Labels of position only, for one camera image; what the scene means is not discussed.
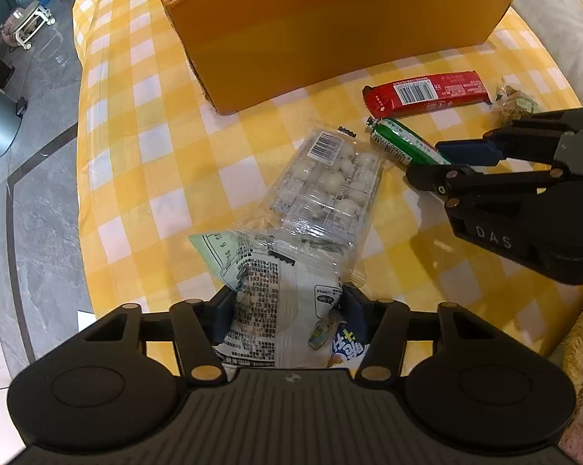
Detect yellow checkered tablecloth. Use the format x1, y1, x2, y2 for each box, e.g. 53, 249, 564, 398
73, 0, 583, 354

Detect red barcode snack bar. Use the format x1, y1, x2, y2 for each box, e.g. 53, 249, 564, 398
362, 71, 491, 119

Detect orange cardboard box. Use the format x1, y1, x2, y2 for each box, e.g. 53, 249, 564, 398
161, 0, 513, 114

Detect white rolling stool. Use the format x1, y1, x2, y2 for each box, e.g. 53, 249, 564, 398
0, 0, 56, 50

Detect clear tray white balls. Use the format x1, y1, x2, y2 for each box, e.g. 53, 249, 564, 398
242, 125, 385, 281

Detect white printed snack bag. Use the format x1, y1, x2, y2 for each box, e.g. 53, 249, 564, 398
189, 230, 365, 372

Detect clear nut snack bag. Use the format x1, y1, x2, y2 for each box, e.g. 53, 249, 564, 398
492, 84, 545, 124

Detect green snack stick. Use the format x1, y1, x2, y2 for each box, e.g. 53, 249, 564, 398
366, 117, 451, 167

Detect grey sofa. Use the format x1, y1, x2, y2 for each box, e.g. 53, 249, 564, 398
512, 0, 583, 105

